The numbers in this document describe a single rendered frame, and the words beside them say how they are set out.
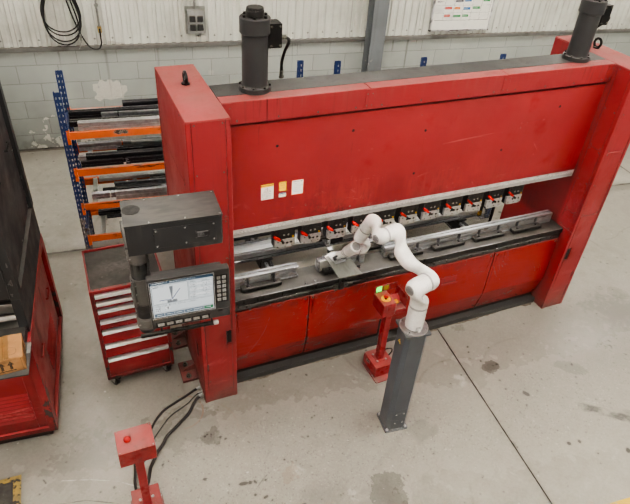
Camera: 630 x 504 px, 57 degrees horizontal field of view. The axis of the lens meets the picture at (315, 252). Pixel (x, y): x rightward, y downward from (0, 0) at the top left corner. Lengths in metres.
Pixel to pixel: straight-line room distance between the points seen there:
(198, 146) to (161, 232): 0.53
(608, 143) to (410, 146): 1.69
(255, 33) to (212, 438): 2.76
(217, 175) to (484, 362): 2.93
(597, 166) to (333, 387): 2.74
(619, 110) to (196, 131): 3.20
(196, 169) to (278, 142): 0.60
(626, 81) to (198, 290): 3.43
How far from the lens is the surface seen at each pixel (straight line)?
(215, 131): 3.27
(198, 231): 3.11
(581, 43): 4.86
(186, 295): 3.33
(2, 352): 3.77
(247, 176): 3.70
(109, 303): 4.23
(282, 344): 4.61
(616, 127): 5.09
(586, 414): 5.22
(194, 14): 7.54
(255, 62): 3.49
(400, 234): 3.72
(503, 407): 4.98
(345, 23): 8.16
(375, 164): 4.06
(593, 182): 5.27
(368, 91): 3.76
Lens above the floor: 3.64
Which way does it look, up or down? 37 degrees down
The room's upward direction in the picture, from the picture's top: 5 degrees clockwise
